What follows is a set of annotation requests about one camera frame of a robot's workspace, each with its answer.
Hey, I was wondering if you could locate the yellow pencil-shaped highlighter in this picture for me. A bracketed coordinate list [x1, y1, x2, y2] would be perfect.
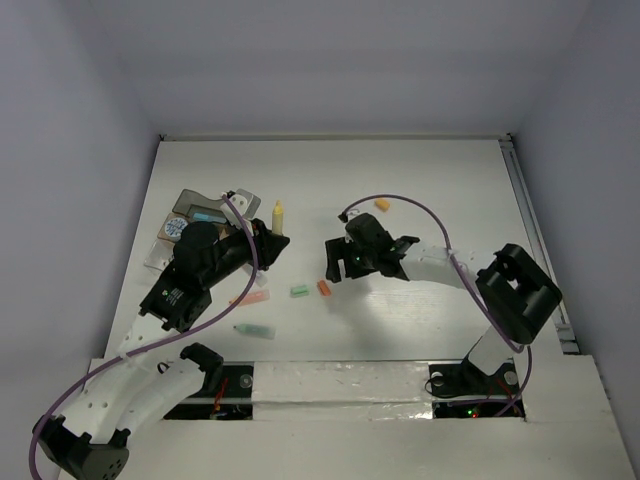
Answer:
[271, 200, 284, 236]

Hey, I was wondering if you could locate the green cap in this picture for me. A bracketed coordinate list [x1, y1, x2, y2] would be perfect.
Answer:
[290, 285, 309, 298]

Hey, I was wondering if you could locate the orange cap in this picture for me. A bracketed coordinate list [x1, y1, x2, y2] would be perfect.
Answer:
[317, 280, 332, 297]

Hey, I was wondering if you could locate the blue pencil-shaped highlighter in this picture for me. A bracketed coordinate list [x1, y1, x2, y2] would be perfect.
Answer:
[192, 212, 226, 224]

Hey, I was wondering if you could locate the green pencil-shaped highlighter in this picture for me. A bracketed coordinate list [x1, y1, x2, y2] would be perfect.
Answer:
[234, 323, 276, 340]

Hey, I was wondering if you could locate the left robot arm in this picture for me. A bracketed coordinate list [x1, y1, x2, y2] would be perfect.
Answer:
[29, 219, 290, 479]

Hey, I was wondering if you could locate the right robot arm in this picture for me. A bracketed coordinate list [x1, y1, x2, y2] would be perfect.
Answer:
[325, 213, 563, 392]

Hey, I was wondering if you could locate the orange-yellow cap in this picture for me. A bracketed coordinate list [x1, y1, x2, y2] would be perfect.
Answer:
[374, 198, 390, 212]

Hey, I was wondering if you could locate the orange pencil-shaped highlighter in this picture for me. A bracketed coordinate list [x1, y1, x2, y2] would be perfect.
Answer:
[229, 289, 270, 306]

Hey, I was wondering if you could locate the grey smoked plastic bin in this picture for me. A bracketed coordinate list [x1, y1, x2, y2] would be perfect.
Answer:
[172, 189, 227, 225]

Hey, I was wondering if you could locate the clear plastic bin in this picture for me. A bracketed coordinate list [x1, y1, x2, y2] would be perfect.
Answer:
[143, 239, 174, 275]

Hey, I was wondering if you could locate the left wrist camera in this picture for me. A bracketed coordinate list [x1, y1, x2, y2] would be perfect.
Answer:
[220, 189, 261, 221]

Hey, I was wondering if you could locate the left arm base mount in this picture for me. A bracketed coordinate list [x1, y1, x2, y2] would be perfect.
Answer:
[183, 363, 254, 420]

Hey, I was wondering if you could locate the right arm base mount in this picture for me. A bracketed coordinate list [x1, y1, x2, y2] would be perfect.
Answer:
[424, 362, 525, 419]

